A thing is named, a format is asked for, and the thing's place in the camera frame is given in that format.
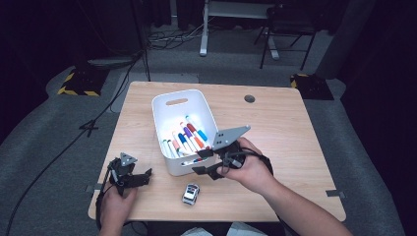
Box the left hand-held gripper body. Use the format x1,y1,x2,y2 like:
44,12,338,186
107,151,151,197

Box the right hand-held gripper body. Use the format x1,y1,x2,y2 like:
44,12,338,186
209,124,252,175

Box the orange cap marker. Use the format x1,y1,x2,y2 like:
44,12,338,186
193,133,207,150

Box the purple cap marker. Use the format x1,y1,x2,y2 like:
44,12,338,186
182,126,200,150

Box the dark blue cap marker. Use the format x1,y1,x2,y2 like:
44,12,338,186
177,132,195,153

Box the red cap marker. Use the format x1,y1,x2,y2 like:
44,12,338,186
179,121,202,141

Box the peach cap marker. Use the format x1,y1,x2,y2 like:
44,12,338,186
171,139,190,155

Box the white plastic bin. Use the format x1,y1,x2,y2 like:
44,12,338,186
150,88,220,177

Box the person's left hand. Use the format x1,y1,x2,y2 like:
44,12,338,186
98,186,139,232

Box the person's right hand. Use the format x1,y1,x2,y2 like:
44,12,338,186
215,137,278,197

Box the small toy car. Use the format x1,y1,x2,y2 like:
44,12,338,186
181,182,201,207

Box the person's light grey clothing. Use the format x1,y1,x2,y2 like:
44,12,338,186
181,221,268,236

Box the yellow black striped block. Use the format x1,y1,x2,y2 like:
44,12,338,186
57,67,110,97
289,73,334,101

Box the flat grey stand base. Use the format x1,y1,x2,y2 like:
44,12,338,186
87,57,136,69

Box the black stand pole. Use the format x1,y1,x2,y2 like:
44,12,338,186
130,0,151,83

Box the black chair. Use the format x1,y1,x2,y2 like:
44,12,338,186
254,3,319,72

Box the grey curtain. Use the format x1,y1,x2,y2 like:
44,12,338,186
315,0,378,81

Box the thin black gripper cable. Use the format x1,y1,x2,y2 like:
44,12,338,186
93,167,149,230

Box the thick black gripper cable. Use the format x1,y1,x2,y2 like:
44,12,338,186
229,147,298,236

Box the long black floor cable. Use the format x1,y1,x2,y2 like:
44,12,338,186
4,48,146,230

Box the white desk frame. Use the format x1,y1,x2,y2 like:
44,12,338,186
199,0,280,61

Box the bundle of floor cables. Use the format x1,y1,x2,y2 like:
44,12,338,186
146,18,206,51

